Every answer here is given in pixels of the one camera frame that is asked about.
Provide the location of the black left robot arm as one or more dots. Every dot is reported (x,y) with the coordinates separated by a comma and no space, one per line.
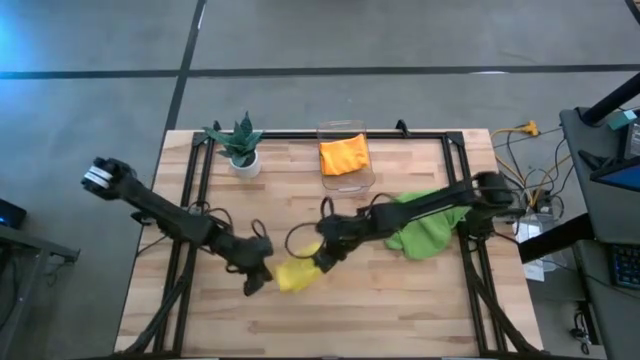
(160,212)

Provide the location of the teal box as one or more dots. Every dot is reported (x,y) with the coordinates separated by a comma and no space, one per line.
(622,120)

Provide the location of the black table clamp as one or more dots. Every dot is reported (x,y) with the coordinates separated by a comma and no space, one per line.
(142,218)

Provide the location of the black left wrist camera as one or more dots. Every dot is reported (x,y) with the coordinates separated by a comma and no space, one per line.
(262,247)

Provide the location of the black metal bar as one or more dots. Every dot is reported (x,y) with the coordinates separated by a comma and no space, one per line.
(550,240)

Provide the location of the black aluminium rig frame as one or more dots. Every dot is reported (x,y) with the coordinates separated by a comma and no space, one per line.
(199,137)

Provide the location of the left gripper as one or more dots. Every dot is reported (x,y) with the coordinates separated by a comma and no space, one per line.
(247,257)

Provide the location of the orange microfiber towel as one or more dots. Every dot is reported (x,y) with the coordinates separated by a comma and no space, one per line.
(345,155)

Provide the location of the dark metal side table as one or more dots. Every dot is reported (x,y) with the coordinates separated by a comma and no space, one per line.
(30,245)

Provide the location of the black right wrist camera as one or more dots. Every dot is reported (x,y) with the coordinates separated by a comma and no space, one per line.
(332,227)

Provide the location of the white paper sheet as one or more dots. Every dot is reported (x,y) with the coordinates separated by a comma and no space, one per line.
(532,235)

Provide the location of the black pole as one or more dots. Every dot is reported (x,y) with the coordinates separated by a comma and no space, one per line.
(615,100)

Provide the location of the blue-lit black device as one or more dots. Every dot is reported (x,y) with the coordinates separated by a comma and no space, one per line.
(11,215)

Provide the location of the green microfiber towel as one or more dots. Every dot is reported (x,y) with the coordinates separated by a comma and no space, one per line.
(425,237)

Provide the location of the snake plant in white pot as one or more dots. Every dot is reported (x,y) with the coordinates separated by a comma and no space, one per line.
(242,150)

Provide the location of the black backlit keyboard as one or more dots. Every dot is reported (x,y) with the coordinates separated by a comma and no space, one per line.
(627,267)

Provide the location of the laptop with blue screen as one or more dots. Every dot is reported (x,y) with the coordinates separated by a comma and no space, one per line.
(625,177)

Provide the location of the clear plastic bin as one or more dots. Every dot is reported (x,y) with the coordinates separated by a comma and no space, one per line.
(350,187)

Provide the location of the yellow microfiber towel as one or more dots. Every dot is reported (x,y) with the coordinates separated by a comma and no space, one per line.
(297,275)

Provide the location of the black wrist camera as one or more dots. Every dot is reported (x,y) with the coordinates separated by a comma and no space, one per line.
(332,227)
(262,247)

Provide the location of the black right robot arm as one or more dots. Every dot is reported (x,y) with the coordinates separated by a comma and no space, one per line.
(440,200)

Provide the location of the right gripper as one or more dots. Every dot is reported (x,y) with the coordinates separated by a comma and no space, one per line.
(347,235)

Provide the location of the grey desk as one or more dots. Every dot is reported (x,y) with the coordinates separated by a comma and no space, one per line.
(610,220)

